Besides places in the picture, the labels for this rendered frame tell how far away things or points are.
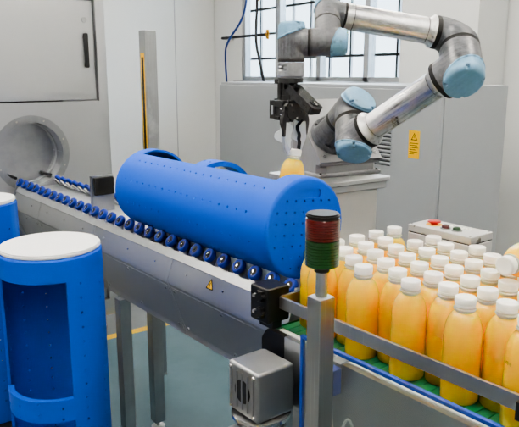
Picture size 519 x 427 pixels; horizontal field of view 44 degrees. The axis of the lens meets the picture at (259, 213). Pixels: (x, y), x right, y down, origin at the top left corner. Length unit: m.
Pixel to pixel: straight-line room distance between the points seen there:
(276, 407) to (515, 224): 3.36
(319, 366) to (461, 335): 0.27
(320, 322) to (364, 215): 1.13
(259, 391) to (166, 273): 0.80
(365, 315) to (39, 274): 0.87
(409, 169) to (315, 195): 1.75
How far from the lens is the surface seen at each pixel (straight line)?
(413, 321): 1.31
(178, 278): 2.09
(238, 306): 1.84
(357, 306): 1.39
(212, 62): 7.52
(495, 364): 1.26
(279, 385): 1.50
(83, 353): 1.89
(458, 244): 1.73
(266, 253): 1.69
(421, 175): 3.42
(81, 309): 1.84
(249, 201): 1.73
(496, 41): 4.58
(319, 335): 1.21
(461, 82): 1.89
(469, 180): 3.54
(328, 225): 1.14
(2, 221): 2.59
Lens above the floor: 1.51
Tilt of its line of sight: 12 degrees down
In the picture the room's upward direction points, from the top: straight up
